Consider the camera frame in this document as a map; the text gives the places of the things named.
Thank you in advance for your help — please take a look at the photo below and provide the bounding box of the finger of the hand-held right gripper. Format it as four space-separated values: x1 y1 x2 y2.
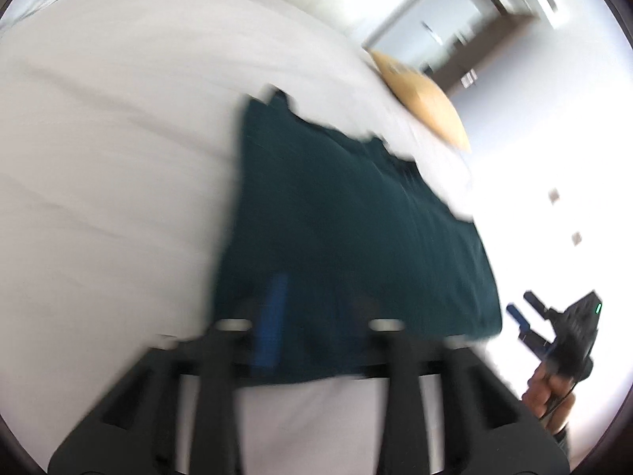
523 290 553 321
506 303 555 358

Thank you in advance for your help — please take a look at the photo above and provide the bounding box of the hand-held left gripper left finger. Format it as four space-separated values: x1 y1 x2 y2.
49 274 290 475

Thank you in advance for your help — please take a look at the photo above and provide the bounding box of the person's right hand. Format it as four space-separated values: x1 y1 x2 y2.
521 361 577 426

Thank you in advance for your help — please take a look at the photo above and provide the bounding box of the large yellow pillow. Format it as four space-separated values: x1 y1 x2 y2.
368 49 472 153

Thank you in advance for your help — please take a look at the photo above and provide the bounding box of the person's right forearm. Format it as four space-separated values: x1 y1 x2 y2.
541 401 578 458

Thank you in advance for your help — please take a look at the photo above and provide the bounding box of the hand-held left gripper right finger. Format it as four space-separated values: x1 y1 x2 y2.
370 321 570 475

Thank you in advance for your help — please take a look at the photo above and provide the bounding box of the bed with white sheet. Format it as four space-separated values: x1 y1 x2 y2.
0 0 476 475

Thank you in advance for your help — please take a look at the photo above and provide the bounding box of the dark green sweater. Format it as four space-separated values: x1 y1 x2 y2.
210 90 504 387

